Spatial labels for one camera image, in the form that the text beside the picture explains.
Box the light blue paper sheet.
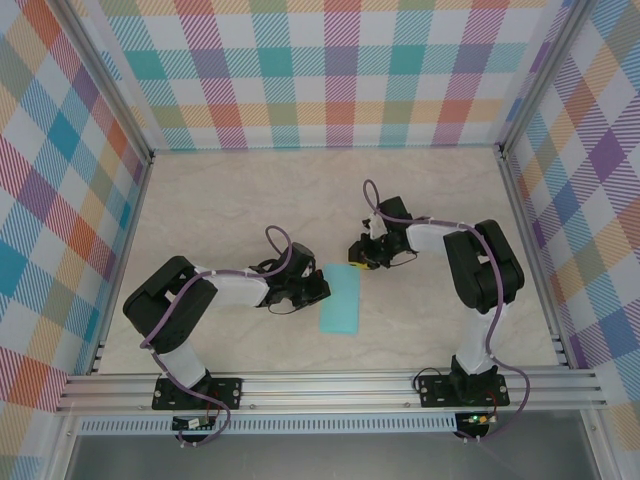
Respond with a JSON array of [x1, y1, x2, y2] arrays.
[[318, 263, 362, 337]]

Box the grey metal panel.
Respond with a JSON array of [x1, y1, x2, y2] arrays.
[[64, 432, 601, 480]]

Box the small black circuit board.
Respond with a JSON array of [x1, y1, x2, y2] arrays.
[[172, 415, 216, 432]]

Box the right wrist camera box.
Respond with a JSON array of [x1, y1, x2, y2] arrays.
[[363, 213, 387, 239]]

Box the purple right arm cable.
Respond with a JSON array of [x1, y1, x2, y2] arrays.
[[361, 178, 531, 444]]

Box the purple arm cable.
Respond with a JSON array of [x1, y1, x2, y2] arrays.
[[141, 226, 296, 448], [361, 178, 531, 444]]

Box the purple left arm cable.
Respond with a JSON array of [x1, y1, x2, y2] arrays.
[[141, 226, 296, 448]]

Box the long aluminium base rail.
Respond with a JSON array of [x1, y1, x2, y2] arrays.
[[54, 367, 609, 416]]

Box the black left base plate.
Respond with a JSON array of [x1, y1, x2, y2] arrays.
[[152, 377, 243, 412]]

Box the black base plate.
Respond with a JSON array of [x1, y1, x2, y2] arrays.
[[152, 377, 243, 412], [418, 373, 511, 409]]

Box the thin black wire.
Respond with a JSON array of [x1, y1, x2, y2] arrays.
[[413, 363, 454, 392]]

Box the perforated grey cable tray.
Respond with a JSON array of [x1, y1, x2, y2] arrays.
[[77, 417, 459, 435]]

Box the aluminium side rail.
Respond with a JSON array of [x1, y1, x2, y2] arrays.
[[88, 154, 156, 376], [497, 149, 574, 371]]

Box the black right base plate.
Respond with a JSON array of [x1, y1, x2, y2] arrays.
[[418, 373, 511, 409]]

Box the aluminium frame post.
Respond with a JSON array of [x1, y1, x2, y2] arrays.
[[52, 0, 156, 166], [494, 0, 594, 161]]

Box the aluminium frame leg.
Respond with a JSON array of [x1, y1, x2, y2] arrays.
[[44, 414, 81, 480], [579, 407, 611, 480]]

